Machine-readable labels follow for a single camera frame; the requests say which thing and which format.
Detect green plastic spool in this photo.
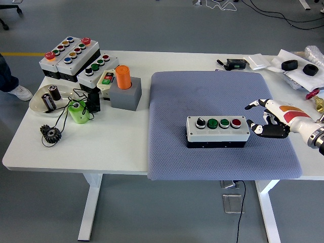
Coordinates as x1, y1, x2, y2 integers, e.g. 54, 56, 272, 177
66, 100, 91, 125

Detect black office chair base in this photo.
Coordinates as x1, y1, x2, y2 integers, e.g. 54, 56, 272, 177
0, 0, 23, 30

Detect white table leg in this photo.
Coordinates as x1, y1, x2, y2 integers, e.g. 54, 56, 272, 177
255, 179, 281, 243
77, 173, 103, 241

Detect grey four-button control box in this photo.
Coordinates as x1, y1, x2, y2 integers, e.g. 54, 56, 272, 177
77, 52, 119, 93
186, 115, 251, 149

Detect brass valve red handle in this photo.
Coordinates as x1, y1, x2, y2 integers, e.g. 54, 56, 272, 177
305, 88, 324, 112

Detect bubble wrap bag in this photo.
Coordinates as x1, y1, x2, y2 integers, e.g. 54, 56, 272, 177
304, 45, 324, 67

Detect white floor cable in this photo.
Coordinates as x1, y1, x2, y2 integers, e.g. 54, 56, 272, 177
205, 0, 238, 12

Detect black panel meter module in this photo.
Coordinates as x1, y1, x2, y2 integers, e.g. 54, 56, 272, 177
226, 58, 249, 70

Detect person's leg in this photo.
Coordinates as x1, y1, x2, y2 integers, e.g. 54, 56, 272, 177
0, 53, 33, 101

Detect white foam sheet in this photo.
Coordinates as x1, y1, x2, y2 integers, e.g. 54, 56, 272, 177
267, 49, 324, 92

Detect grey five-button control box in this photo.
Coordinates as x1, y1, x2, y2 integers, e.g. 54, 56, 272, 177
38, 36, 78, 79
56, 37, 101, 83

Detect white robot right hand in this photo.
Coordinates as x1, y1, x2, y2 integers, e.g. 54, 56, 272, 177
245, 98, 316, 139

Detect clear plastic bag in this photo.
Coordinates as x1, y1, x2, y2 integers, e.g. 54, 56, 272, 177
282, 70, 304, 90

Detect orange cylinder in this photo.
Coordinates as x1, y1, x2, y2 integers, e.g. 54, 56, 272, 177
115, 65, 132, 90

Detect cream two-button switch box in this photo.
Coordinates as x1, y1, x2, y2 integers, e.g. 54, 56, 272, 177
97, 68, 117, 98

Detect clear shallow dish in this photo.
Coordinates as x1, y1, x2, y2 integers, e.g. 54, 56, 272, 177
28, 84, 76, 117

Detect black floor power cable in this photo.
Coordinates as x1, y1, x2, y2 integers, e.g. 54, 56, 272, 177
235, 180, 247, 243

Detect black cylindrical capacitor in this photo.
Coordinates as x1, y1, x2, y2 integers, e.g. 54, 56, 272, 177
41, 93, 56, 112
48, 85, 62, 101

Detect thin black wire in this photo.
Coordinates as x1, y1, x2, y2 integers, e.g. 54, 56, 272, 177
41, 88, 102, 147

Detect black foam ring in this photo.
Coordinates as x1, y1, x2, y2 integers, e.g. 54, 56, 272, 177
303, 64, 318, 76
281, 59, 298, 71

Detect yellow floor tape line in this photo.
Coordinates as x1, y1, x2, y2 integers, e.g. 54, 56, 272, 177
1, 52, 46, 57

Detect metal floor plate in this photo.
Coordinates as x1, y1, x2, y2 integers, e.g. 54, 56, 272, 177
222, 193, 245, 215

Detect small black device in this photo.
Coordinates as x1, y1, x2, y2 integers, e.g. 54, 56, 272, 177
87, 91, 101, 113

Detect metal floor outlet box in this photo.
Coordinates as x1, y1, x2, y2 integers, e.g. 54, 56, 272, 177
219, 180, 240, 189

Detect grey block holder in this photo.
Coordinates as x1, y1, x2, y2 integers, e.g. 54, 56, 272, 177
109, 76, 142, 111

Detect black floor cables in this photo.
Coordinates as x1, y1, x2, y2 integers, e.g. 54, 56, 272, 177
241, 0, 324, 30

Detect black metal gear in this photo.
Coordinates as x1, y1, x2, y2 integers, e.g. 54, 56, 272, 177
39, 124, 63, 145

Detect grey-blue textured mat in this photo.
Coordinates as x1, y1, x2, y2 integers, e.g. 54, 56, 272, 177
147, 71, 303, 182

